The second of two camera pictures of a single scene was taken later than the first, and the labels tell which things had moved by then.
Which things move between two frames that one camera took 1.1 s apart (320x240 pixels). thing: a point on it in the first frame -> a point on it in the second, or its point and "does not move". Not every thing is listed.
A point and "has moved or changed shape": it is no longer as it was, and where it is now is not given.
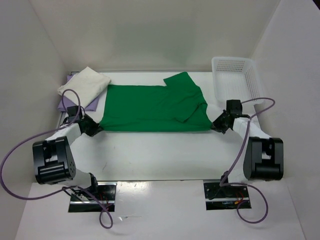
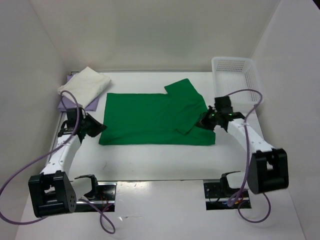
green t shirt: x=178 y=106 has moved or changed shape
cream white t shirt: x=85 y=87 does not move
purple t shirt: x=68 y=103 does not move
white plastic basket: x=236 y=79 does not move
